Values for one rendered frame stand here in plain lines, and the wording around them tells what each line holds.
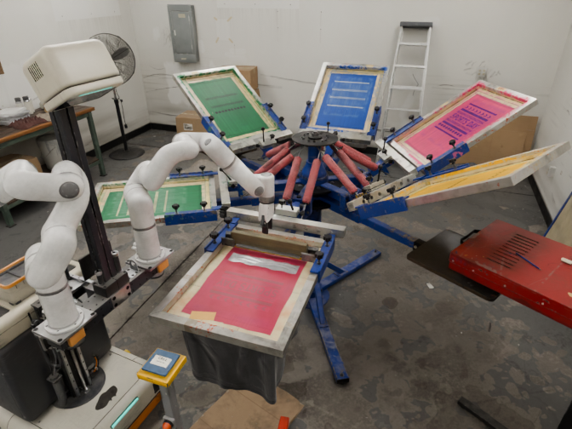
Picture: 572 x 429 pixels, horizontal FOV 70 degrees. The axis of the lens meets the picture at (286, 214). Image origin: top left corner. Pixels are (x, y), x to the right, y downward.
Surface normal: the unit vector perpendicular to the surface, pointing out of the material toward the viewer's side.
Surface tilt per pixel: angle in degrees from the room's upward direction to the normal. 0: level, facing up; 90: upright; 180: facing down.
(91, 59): 64
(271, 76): 90
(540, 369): 0
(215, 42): 90
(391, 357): 0
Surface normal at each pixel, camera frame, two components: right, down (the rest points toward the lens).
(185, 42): -0.33, 0.47
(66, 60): 0.81, -0.21
